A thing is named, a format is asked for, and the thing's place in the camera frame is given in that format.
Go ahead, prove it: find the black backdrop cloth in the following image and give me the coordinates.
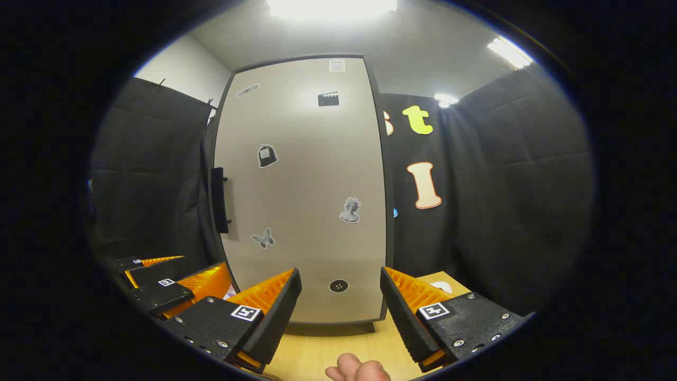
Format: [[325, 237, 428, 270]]
[[90, 66, 596, 318]]

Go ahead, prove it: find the black door handle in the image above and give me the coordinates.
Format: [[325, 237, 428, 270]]
[[211, 167, 231, 234]]

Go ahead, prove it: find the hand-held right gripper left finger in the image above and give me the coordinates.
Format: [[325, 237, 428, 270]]
[[163, 267, 303, 375]]

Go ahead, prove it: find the grey cabinet door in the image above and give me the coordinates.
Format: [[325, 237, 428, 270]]
[[212, 56, 395, 324]]

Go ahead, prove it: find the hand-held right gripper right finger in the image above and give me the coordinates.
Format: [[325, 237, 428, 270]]
[[380, 266, 530, 374]]

